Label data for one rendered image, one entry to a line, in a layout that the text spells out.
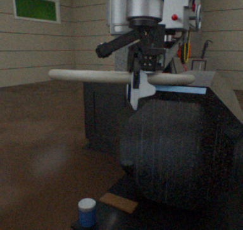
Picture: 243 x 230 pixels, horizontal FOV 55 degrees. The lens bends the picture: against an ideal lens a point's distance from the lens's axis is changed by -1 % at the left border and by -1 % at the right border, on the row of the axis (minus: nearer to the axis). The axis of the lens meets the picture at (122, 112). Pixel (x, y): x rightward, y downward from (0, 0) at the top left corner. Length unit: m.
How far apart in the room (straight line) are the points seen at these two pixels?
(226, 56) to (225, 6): 1.24
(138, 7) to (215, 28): 6.38
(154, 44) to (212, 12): 6.42
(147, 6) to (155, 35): 0.07
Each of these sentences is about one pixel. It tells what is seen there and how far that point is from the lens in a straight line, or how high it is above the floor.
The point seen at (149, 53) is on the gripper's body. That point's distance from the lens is 0.57.
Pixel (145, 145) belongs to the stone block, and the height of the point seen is 0.45.
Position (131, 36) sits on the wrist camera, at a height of 1.04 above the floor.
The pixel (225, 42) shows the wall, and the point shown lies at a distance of 6.86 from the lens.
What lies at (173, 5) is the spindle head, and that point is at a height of 1.23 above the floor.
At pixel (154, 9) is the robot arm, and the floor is 1.10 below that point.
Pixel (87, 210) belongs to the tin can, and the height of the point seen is 0.14.
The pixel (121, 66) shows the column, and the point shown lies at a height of 0.86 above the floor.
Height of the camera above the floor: 1.01
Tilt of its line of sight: 15 degrees down
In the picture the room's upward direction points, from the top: straight up
